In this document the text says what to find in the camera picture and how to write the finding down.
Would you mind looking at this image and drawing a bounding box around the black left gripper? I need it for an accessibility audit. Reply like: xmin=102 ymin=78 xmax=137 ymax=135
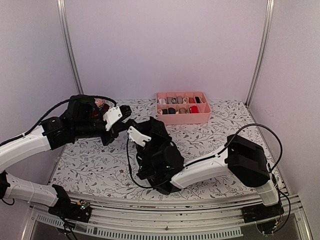
xmin=73 ymin=110 xmax=129 ymax=147

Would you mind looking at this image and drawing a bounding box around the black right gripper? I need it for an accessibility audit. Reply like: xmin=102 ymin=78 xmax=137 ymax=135
xmin=138 ymin=121 xmax=173 ymax=176

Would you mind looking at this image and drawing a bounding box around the pink divided storage box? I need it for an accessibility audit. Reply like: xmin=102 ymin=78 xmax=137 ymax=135
xmin=155 ymin=91 xmax=212 ymax=125

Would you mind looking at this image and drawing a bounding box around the black underwear beige waistband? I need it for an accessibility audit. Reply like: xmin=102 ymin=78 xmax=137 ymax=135
xmin=194 ymin=96 xmax=202 ymax=104

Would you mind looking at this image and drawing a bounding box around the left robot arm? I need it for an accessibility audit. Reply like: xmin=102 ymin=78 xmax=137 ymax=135
xmin=0 ymin=94 xmax=132 ymax=217

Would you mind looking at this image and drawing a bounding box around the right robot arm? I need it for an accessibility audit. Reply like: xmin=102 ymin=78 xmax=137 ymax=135
xmin=127 ymin=117 xmax=280 ymax=218

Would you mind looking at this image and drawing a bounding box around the red patterned pincushion on saucer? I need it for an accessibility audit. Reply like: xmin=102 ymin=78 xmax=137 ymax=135
xmin=92 ymin=98 xmax=110 ymax=118

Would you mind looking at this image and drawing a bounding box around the floral patterned table mat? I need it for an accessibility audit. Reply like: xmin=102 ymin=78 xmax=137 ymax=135
xmin=51 ymin=100 xmax=266 ymax=202

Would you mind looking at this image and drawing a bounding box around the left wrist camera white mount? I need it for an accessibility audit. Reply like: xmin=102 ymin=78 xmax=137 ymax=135
xmin=102 ymin=105 xmax=132 ymax=132

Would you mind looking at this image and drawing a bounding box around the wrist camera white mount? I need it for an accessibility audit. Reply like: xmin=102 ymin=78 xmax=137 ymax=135
xmin=127 ymin=126 xmax=152 ymax=147
xmin=102 ymin=105 xmax=132 ymax=132

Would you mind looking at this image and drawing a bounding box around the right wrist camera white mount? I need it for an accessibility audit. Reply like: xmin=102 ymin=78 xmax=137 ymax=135
xmin=127 ymin=126 xmax=152 ymax=147

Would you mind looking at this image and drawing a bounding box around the left aluminium frame post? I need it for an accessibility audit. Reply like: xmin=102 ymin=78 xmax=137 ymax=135
xmin=56 ymin=0 xmax=84 ymax=94

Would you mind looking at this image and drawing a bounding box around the aluminium frame post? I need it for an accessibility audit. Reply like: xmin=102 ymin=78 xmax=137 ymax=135
xmin=245 ymin=0 xmax=275 ymax=108
xmin=56 ymin=0 xmax=84 ymax=94

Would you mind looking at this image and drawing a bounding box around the aluminium front rail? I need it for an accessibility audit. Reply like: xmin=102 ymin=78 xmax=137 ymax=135
xmin=22 ymin=193 xmax=316 ymax=240

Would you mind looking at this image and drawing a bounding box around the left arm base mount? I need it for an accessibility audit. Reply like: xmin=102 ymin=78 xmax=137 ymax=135
xmin=48 ymin=184 xmax=92 ymax=223

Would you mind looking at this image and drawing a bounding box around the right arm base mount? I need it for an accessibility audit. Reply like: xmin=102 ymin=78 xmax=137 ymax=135
xmin=241 ymin=202 xmax=285 ymax=223

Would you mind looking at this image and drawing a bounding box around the right aluminium frame post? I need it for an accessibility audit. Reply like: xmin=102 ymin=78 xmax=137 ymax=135
xmin=245 ymin=0 xmax=275 ymax=108

